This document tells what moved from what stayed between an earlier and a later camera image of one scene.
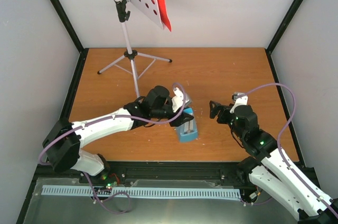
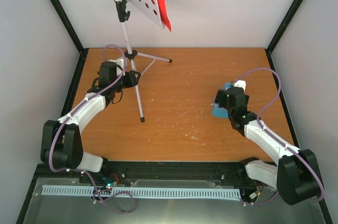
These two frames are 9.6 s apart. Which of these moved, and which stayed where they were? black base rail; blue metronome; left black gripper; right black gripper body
Moved: right black gripper body; blue metronome; left black gripper
Stayed: black base rail
